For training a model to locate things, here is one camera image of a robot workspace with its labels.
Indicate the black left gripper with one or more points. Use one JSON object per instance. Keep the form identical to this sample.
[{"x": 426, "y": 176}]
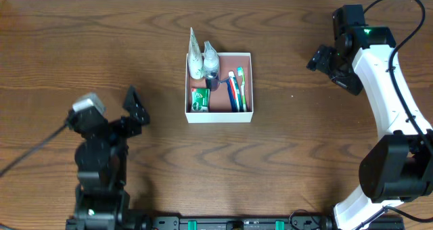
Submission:
[{"x": 119, "y": 128}]

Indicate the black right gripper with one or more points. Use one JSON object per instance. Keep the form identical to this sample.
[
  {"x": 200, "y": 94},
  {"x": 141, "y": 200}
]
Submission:
[{"x": 331, "y": 67}]

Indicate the green soap bar packet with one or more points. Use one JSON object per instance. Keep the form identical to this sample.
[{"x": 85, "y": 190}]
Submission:
[{"x": 200, "y": 98}]

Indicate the white lotion tube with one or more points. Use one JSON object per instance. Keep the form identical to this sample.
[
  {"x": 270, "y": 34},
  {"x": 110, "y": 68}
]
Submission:
[{"x": 195, "y": 61}]

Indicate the blue disposable razor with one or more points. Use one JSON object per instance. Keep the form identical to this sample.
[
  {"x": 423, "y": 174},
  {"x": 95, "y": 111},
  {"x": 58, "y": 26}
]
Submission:
[{"x": 231, "y": 95}]

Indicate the green white toothbrush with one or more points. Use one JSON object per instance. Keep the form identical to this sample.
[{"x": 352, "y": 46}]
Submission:
[{"x": 240, "y": 72}]

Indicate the teal toothpaste tube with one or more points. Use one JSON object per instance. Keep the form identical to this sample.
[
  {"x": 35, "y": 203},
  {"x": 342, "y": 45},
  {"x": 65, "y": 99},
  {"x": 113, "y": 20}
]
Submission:
[{"x": 236, "y": 92}]

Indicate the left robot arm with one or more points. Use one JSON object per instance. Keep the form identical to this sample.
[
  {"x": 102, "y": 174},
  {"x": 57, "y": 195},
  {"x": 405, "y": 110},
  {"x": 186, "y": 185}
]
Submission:
[{"x": 101, "y": 159}]

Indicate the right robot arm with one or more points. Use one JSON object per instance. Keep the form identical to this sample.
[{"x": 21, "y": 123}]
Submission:
[{"x": 398, "y": 169}]

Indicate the white box with pink inside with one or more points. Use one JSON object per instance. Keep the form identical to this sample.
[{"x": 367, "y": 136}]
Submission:
[{"x": 220, "y": 107}]

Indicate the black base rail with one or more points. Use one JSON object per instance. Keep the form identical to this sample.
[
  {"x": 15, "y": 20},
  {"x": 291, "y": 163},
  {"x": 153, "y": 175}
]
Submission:
[{"x": 295, "y": 221}]

